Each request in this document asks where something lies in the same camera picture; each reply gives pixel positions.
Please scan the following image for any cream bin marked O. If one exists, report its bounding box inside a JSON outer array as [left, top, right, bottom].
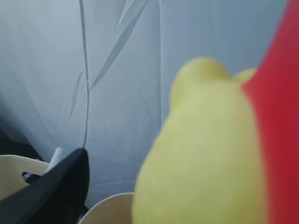
[[79, 192, 134, 224]]

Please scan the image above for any light blue backdrop curtain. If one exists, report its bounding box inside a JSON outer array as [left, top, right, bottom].
[[0, 0, 286, 207]]

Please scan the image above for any whole yellow rubber chicken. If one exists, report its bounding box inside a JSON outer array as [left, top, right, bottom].
[[132, 0, 299, 224]]

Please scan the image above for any cream bin marked X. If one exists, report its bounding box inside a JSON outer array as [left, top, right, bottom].
[[0, 155, 49, 199]]

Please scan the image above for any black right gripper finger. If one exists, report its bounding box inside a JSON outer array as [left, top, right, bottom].
[[0, 148, 90, 224]]

